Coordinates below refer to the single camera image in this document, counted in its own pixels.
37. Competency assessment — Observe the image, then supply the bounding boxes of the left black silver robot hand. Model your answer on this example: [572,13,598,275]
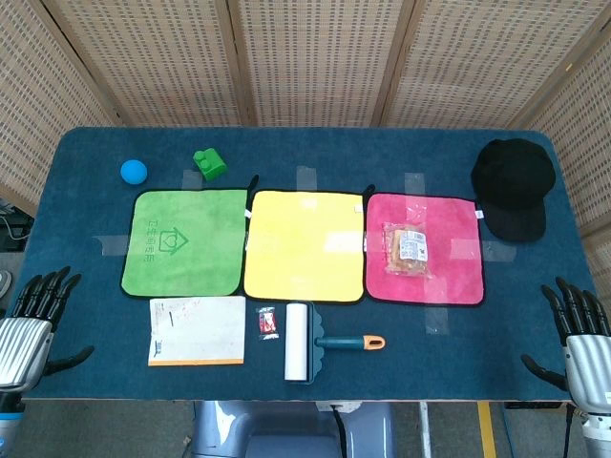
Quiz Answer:
[0,265,95,392]

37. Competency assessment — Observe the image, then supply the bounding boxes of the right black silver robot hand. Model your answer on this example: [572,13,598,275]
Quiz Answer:
[519,276,611,414]

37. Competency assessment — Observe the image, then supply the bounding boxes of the packaged snack bag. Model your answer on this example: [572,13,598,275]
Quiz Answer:
[383,219,433,278]

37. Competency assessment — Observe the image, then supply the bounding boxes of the green toy building block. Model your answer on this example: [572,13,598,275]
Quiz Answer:
[192,148,228,182]

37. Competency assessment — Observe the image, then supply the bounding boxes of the white notepad orange edge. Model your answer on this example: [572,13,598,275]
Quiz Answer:
[147,295,247,367]

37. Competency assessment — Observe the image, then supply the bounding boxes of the black base cable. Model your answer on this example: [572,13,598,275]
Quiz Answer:
[330,405,348,458]

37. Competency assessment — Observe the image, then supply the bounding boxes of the blue ball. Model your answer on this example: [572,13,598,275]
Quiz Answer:
[119,159,148,186]

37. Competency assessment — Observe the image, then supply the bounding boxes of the teal lint roller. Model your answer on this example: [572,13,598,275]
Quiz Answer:
[284,301,387,385]

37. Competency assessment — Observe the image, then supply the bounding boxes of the pink microfibre cloth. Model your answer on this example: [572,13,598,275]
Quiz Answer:
[364,192,486,309]

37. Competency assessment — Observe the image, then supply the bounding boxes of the woven bamboo folding screen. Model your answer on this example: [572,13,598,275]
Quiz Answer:
[0,0,611,239]

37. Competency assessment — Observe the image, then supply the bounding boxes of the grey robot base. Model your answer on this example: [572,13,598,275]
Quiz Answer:
[190,400,397,458]

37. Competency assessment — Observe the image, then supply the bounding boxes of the black baseball cap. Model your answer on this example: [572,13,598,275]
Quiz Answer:
[470,138,558,241]

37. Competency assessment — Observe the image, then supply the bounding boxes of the white table leg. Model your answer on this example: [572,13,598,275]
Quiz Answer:
[418,402,432,458]

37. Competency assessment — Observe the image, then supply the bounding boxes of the small red sauce packet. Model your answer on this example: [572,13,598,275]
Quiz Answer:
[256,306,281,341]

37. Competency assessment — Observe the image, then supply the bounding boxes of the yellow microfibre cloth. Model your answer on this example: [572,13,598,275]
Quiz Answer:
[242,183,378,304]

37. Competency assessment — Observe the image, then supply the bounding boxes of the green microfibre cloth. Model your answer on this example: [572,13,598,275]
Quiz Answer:
[118,174,261,301]

